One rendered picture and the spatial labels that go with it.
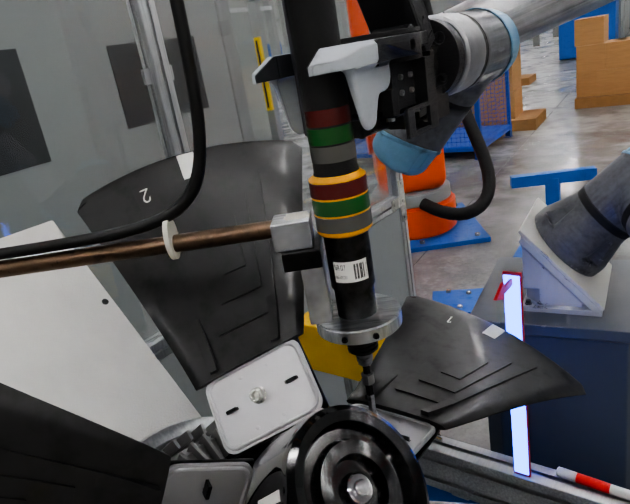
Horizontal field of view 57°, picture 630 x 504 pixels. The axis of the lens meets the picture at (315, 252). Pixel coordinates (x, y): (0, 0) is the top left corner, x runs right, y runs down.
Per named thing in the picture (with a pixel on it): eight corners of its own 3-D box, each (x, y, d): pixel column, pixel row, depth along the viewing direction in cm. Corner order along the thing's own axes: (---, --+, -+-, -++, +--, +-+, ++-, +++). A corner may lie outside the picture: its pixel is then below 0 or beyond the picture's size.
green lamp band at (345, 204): (312, 221, 42) (309, 205, 42) (314, 205, 46) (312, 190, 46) (372, 212, 42) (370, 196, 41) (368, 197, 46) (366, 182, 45)
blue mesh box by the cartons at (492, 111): (410, 162, 697) (401, 78, 664) (447, 139, 794) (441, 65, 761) (482, 160, 649) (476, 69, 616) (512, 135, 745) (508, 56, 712)
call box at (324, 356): (301, 374, 103) (290, 321, 100) (333, 346, 111) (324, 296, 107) (378, 394, 94) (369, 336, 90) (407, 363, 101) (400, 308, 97)
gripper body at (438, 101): (409, 140, 44) (471, 111, 53) (397, 20, 41) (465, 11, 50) (328, 143, 49) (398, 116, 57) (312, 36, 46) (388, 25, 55)
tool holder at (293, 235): (290, 354, 44) (266, 235, 41) (296, 314, 51) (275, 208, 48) (407, 339, 44) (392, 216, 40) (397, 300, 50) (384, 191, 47)
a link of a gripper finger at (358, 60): (361, 143, 36) (407, 117, 44) (348, 44, 34) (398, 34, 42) (317, 146, 38) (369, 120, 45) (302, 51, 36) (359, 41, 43)
